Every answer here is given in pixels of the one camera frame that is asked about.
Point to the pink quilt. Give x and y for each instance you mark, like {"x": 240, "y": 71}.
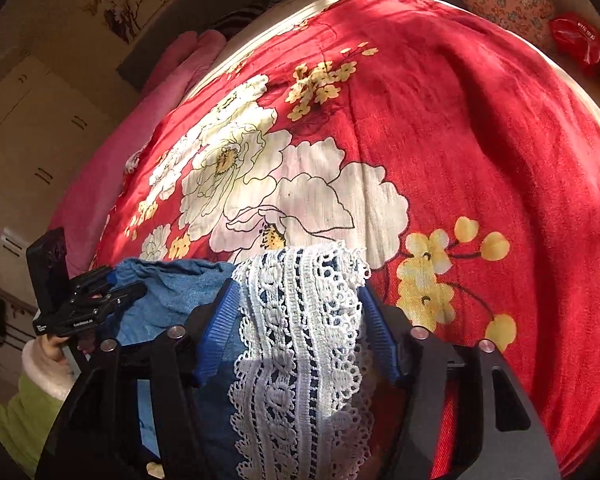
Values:
{"x": 130, "y": 150}

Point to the red floral blanket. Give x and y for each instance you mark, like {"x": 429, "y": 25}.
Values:
{"x": 430, "y": 135}

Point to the blue denim pants lace trim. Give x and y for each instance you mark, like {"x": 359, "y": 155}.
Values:
{"x": 300, "y": 340}

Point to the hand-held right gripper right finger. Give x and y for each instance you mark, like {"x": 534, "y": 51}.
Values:
{"x": 380, "y": 330}

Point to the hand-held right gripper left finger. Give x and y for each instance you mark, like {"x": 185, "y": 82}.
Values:
{"x": 217, "y": 330}

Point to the red plastic bag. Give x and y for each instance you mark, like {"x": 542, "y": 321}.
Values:
{"x": 580, "y": 42}

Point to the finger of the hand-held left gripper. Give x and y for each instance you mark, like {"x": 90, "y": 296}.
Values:
{"x": 125, "y": 295}
{"x": 94, "y": 280}

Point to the cream wardrobe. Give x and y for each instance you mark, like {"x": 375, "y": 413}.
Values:
{"x": 30, "y": 135}

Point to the floral patterned cloth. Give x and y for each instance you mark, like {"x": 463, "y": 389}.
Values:
{"x": 510, "y": 12}

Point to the person's left forearm green sleeve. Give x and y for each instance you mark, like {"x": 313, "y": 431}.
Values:
{"x": 30, "y": 410}

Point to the person's left hand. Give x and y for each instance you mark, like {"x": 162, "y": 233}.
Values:
{"x": 55, "y": 344}

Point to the striped cloth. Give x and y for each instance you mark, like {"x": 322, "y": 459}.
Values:
{"x": 237, "y": 19}

